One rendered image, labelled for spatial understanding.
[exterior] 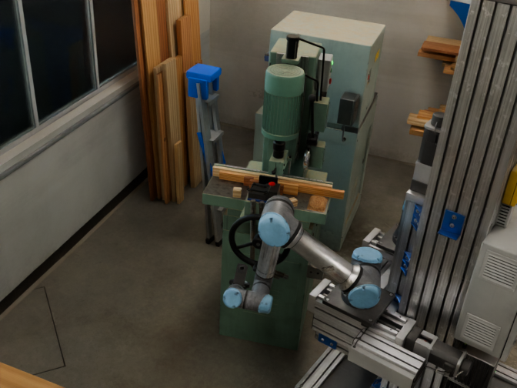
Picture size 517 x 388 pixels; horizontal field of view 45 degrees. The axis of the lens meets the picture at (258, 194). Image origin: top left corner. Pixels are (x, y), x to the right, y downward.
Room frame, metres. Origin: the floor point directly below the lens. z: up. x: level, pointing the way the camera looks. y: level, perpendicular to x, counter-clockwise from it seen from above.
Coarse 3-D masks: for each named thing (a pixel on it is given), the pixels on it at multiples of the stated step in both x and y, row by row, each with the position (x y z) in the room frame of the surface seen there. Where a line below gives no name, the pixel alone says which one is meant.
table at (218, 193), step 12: (216, 180) 2.65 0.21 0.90; (204, 192) 2.53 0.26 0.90; (216, 192) 2.54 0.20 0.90; (228, 192) 2.55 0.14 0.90; (300, 192) 2.59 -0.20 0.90; (216, 204) 2.51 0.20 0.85; (228, 204) 2.50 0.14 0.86; (240, 204) 2.49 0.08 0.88; (300, 204) 2.49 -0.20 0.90; (240, 216) 2.39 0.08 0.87; (300, 216) 2.44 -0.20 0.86; (312, 216) 2.43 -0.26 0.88; (324, 216) 2.42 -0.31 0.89
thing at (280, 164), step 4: (272, 152) 2.67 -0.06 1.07; (284, 152) 2.67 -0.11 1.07; (288, 152) 2.70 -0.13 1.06; (272, 156) 2.63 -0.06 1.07; (284, 156) 2.64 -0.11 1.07; (272, 160) 2.59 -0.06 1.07; (276, 160) 2.59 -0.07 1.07; (280, 160) 2.59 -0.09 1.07; (284, 160) 2.60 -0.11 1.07; (272, 164) 2.58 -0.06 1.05; (276, 164) 2.58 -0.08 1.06; (280, 164) 2.57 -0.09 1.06; (284, 164) 2.59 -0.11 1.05; (272, 168) 2.58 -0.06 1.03; (276, 168) 2.58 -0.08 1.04; (280, 168) 2.57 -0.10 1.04; (284, 168) 2.62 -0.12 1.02; (276, 172) 2.58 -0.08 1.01; (280, 172) 2.57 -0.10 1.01
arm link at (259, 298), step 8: (256, 288) 1.91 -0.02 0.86; (264, 288) 1.92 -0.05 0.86; (248, 296) 1.86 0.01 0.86; (256, 296) 1.86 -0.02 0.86; (264, 296) 1.86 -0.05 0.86; (272, 296) 1.88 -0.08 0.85; (248, 304) 1.84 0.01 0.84; (256, 304) 1.84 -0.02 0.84; (264, 304) 1.84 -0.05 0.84; (264, 312) 1.83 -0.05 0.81
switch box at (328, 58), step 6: (330, 54) 2.96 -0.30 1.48; (318, 60) 2.88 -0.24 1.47; (330, 60) 2.87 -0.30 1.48; (318, 66) 2.87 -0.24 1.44; (324, 66) 2.87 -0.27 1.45; (330, 66) 2.87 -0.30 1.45; (318, 72) 2.87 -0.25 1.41; (324, 72) 2.87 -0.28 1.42; (318, 78) 2.87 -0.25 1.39; (324, 78) 2.87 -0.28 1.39; (324, 84) 2.86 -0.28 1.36; (324, 90) 2.86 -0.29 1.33
